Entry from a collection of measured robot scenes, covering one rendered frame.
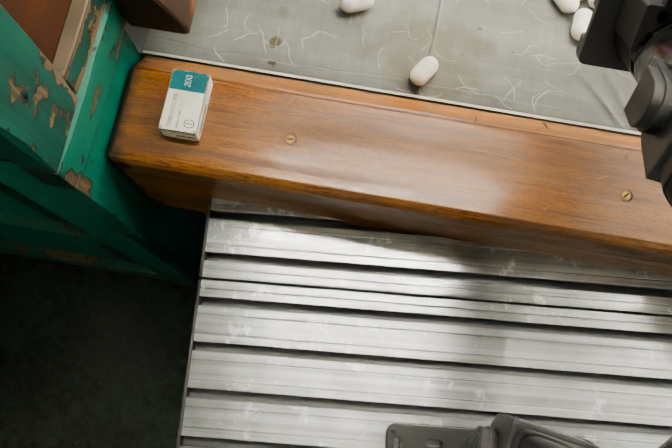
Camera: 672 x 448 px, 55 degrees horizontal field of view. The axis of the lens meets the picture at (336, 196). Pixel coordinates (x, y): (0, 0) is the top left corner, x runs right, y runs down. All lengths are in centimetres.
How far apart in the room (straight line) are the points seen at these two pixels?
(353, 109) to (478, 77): 14
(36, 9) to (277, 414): 42
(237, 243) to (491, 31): 34
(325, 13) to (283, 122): 14
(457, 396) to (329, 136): 28
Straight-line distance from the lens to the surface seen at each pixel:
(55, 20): 56
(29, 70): 50
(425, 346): 68
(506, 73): 69
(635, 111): 44
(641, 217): 66
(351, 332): 67
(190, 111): 61
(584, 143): 66
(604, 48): 59
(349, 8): 68
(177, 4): 61
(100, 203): 65
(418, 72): 65
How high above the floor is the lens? 134
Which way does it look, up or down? 75 degrees down
